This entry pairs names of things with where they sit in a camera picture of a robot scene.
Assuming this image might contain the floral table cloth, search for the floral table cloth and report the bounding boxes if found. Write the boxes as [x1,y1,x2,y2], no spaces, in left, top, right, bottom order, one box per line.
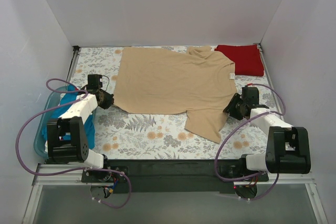
[71,47,267,159]

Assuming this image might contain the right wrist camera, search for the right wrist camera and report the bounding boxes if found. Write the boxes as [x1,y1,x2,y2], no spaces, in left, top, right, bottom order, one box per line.
[241,86,259,105]

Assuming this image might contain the purple cable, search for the purple cable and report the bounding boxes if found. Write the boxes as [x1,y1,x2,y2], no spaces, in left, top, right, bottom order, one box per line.
[214,83,286,201]
[15,78,133,208]

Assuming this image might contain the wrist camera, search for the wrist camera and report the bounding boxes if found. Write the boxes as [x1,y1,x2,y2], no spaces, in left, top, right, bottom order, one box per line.
[86,74,103,90]
[241,86,259,105]

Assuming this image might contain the aluminium frame rail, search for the aluminium frame rail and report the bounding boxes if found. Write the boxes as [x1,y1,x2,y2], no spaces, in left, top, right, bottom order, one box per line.
[33,164,316,186]

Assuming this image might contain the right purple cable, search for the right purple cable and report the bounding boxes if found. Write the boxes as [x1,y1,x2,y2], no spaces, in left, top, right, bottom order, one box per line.
[214,83,286,201]

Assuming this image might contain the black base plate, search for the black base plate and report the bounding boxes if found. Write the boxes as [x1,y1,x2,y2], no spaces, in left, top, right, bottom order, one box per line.
[81,158,253,194]

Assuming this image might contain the beige t shirt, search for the beige t shirt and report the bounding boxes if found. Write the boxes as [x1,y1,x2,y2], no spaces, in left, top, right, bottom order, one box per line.
[113,46,236,143]

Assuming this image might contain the folded red t shirt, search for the folded red t shirt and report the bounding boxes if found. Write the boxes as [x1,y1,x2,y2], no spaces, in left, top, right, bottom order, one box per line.
[215,45,264,77]

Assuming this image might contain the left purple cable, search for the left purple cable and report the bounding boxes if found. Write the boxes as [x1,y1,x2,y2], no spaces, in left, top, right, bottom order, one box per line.
[15,78,133,208]

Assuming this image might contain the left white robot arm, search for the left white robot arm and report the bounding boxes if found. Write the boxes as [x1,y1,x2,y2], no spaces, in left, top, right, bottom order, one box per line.
[46,89,114,182]

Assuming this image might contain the teal plastic basket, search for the teal plastic basket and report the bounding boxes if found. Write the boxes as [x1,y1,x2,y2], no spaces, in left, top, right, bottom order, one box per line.
[34,85,68,159]

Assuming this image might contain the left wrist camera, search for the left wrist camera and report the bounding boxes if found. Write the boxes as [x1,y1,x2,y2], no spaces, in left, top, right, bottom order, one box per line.
[86,74,103,90]

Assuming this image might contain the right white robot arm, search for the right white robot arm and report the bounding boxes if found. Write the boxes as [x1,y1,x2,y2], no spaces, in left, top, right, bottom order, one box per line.
[224,92,311,181]

